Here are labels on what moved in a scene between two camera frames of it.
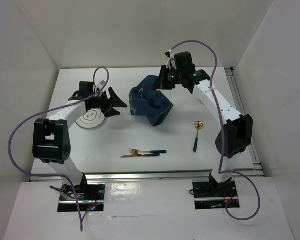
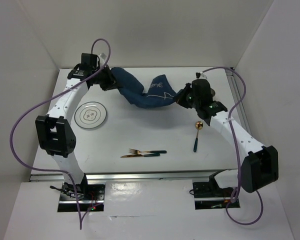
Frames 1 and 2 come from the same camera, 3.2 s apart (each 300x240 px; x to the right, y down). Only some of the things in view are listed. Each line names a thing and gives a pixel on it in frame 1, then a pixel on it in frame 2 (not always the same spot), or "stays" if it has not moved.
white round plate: (91, 119) stays
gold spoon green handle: (199, 125) stays
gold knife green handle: (155, 154) stays
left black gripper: (113, 101) -> (111, 82)
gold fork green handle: (138, 152) stays
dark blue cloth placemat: (145, 100) -> (160, 93)
